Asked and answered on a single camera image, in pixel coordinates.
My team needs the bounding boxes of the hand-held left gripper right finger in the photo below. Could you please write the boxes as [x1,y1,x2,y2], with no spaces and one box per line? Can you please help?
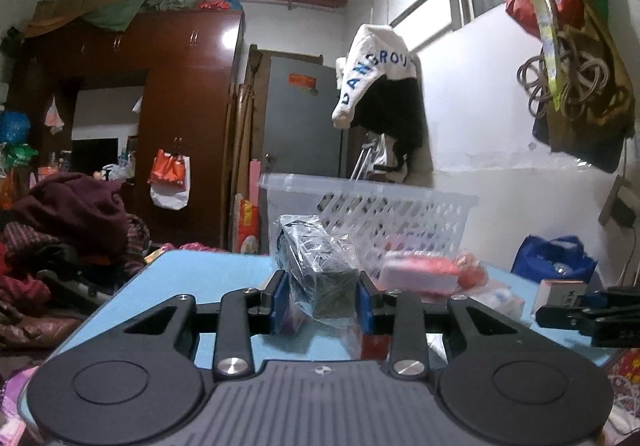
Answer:
[356,271,522,379]

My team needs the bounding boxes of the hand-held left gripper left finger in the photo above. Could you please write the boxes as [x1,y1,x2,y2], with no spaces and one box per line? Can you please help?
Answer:
[124,271,291,381]

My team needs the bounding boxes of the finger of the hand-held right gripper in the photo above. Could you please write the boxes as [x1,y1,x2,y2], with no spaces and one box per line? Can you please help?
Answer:
[580,285,640,311]
[535,303,640,349]

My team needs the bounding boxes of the clear bagged dark box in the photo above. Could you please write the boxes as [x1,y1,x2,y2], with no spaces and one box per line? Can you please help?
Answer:
[270,213,372,362]

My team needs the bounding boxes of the pink white tissue packet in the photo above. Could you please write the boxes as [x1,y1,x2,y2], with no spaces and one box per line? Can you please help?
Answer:
[380,250,463,299]

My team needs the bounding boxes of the white plastic basket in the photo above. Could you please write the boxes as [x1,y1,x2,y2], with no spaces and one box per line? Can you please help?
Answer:
[257,172,480,287]

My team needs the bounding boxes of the small white box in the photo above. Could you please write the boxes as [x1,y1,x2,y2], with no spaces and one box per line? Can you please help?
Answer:
[534,279,588,322]

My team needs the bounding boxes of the blue shopping bag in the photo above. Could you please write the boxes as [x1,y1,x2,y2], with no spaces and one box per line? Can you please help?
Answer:
[510,235,598,284]

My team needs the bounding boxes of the red patterned bag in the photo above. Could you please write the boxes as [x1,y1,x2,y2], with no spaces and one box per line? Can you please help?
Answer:
[605,348,640,427]

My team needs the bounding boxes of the orange snack bag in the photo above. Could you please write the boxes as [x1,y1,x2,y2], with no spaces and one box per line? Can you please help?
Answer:
[235,193,262,254]

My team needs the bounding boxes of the magenta floral cloth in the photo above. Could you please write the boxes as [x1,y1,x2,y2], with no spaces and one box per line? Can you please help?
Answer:
[145,241,226,258]

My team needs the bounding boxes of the clear wrapped red item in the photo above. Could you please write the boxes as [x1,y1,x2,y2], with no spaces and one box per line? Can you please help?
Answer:
[452,251,488,292]

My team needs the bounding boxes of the pink board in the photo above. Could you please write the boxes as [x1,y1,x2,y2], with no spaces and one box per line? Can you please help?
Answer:
[247,159,263,207]

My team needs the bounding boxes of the metal crutches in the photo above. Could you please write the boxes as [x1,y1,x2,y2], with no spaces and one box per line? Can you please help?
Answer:
[350,139,381,179]

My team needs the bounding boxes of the red white plastic bag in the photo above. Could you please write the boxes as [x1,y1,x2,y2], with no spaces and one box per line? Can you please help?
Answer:
[147,147,192,211]

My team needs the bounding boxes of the olive cloth bag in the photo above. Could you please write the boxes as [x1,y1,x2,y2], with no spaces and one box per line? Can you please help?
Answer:
[532,0,637,174]

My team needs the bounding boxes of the wooden planks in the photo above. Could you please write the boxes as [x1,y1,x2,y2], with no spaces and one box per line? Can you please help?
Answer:
[227,81,257,237]

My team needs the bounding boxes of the grey metal door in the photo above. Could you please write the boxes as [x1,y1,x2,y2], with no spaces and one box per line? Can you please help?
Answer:
[247,44,351,182]

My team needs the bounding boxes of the black hanging garment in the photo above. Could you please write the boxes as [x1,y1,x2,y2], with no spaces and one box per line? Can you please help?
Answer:
[350,76,435,184]

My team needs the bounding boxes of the dark red wooden wardrobe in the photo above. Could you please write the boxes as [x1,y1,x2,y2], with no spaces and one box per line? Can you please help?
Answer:
[10,9,246,252]

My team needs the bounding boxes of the pile of dark red clothes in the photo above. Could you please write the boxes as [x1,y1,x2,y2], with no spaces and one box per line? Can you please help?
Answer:
[0,171,151,352]

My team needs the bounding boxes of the white lettered sweater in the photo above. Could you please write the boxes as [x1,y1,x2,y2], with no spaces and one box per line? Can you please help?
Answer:
[331,24,418,129]

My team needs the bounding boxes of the pink striped cloth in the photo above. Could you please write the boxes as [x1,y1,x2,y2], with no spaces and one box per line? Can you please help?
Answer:
[0,366,38,427]

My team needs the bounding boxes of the pink plastic bag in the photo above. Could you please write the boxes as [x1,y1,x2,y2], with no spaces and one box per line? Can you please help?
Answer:
[44,96,66,136]

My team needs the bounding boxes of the green plastic bag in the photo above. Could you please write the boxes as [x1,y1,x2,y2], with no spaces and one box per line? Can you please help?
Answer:
[2,143,38,167]

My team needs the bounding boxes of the blue plastic bag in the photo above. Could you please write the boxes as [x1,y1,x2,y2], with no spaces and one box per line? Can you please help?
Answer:
[0,111,31,144]

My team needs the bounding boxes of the green cloth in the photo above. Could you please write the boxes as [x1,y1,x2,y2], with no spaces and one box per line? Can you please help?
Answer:
[82,0,201,32]

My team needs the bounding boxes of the white bag with black strap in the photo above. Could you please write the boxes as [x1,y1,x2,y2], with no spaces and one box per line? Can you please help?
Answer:
[370,133,408,172]

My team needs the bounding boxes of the coiled beige rope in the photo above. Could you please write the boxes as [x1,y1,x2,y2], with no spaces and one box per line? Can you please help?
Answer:
[516,26,631,119]

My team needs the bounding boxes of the yellow green strap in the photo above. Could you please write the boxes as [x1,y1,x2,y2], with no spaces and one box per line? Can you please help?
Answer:
[510,0,566,110]

